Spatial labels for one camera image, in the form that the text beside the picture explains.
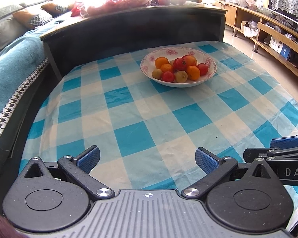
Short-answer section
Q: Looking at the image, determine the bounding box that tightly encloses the blue checkered tablecloth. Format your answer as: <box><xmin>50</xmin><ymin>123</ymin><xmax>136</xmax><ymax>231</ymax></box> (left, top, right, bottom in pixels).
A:
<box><xmin>18</xmin><ymin>41</ymin><xmax>298</xmax><ymax>228</ymax></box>

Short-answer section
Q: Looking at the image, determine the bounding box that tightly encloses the blue cardboard box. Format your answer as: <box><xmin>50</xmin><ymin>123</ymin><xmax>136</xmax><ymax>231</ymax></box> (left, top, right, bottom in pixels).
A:
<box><xmin>279</xmin><ymin>43</ymin><xmax>291</xmax><ymax>59</ymax></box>

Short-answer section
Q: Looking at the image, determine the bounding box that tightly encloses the small red tomato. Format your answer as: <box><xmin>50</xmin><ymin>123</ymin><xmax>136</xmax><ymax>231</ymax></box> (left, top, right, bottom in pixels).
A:
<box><xmin>197</xmin><ymin>63</ymin><xmax>209</xmax><ymax>76</ymax></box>
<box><xmin>162</xmin><ymin>71</ymin><xmax>175</xmax><ymax>82</ymax></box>

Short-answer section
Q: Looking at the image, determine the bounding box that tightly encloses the white floral plate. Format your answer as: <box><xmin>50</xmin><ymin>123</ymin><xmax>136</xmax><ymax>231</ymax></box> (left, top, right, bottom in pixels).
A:
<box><xmin>140</xmin><ymin>47</ymin><xmax>218</xmax><ymax>88</ymax></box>

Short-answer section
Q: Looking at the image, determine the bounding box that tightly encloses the orange houndstooth cushion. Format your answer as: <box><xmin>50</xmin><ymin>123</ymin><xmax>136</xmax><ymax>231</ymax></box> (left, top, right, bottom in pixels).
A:
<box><xmin>41</xmin><ymin>2</ymin><xmax>75</xmax><ymax>15</ymax></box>
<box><xmin>12</xmin><ymin>9</ymin><xmax>54</xmax><ymax>29</ymax></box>

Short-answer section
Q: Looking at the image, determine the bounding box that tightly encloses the black television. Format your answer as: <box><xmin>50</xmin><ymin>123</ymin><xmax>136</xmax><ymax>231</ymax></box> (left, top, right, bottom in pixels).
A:
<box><xmin>268</xmin><ymin>2</ymin><xmax>298</xmax><ymax>34</ymax></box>

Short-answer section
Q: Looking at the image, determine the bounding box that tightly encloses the large red tomato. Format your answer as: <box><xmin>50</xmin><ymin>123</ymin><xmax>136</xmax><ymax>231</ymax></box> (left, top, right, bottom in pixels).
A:
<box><xmin>173</xmin><ymin>58</ymin><xmax>188</xmax><ymax>71</ymax></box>

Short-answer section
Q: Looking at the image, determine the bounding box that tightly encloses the mandarin orange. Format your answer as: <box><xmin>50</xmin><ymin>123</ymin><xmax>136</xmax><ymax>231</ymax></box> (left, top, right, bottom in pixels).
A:
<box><xmin>160</xmin><ymin>64</ymin><xmax>175</xmax><ymax>74</ymax></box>
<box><xmin>155</xmin><ymin>57</ymin><xmax>169</xmax><ymax>69</ymax></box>
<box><xmin>186</xmin><ymin>65</ymin><xmax>201</xmax><ymax>81</ymax></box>

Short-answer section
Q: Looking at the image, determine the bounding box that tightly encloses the grey sofa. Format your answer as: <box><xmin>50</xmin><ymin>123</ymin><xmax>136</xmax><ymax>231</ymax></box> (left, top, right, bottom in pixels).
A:
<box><xmin>0</xmin><ymin>4</ymin><xmax>28</xmax><ymax>54</ymax></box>

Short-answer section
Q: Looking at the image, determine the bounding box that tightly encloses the pile of red fruits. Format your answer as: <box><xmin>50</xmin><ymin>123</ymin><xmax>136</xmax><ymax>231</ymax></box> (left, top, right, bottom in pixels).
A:
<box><xmin>72</xmin><ymin>0</ymin><xmax>169</xmax><ymax>18</ymax></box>

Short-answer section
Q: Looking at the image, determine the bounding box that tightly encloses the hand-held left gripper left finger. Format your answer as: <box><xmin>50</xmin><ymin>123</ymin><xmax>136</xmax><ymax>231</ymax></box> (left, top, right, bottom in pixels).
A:
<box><xmin>23</xmin><ymin>145</ymin><xmax>115</xmax><ymax>201</ymax></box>

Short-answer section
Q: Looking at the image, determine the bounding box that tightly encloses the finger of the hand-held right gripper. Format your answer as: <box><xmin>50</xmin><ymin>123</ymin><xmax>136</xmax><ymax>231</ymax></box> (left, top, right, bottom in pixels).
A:
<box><xmin>243</xmin><ymin>146</ymin><xmax>298</xmax><ymax>165</ymax></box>
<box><xmin>269</xmin><ymin>133</ymin><xmax>298</xmax><ymax>150</ymax></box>

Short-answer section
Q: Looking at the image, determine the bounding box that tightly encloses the white cardboard box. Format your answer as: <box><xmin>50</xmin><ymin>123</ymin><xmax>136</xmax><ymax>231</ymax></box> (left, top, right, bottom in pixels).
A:
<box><xmin>269</xmin><ymin>36</ymin><xmax>283</xmax><ymax>52</ymax></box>

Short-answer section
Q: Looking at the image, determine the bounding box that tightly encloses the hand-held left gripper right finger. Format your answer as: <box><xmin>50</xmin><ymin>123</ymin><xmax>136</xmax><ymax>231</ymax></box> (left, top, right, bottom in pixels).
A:
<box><xmin>181</xmin><ymin>147</ymin><xmax>280</xmax><ymax>200</ymax></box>

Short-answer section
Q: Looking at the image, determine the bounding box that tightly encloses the dark wooden table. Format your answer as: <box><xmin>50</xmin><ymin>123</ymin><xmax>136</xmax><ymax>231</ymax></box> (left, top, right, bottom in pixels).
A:
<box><xmin>40</xmin><ymin>1</ymin><xmax>228</xmax><ymax>80</ymax></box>

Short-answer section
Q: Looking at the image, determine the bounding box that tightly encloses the red-orange nectarine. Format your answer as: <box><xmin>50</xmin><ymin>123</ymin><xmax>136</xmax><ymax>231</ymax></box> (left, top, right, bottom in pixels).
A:
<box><xmin>182</xmin><ymin>55</ymin><xmax>198</xmax><ymax>67</ymax></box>

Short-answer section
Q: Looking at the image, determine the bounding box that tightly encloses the person's left forearm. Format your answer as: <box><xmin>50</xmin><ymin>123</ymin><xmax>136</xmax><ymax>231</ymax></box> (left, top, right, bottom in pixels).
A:
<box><xmin>0</xmin><ymin>208</ymin><xmax>23</xmax><ymax>238</ymax></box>

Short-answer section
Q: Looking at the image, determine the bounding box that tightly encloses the wooden television stand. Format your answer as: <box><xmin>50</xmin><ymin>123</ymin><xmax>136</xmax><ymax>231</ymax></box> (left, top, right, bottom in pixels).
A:
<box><xmin>215</xmin><ymin>0</ymin><xmax>298</xmax><ymax>86</ymax></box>

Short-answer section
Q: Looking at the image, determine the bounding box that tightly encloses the white plastic item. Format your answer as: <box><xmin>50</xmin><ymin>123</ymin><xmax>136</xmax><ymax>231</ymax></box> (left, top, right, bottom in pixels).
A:
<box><xmin>241</xmin><ymin>21</ymin><xmax>259</xmax><ymax>37</ymax></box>

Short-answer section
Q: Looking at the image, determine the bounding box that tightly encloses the blue blanket with houndstooth trim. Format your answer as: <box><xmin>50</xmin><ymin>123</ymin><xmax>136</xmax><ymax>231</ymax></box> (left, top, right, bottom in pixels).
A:
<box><xmin>0</xmin><ymin>23</ymin><xmax>50</xmax><ymax>144</ymax></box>

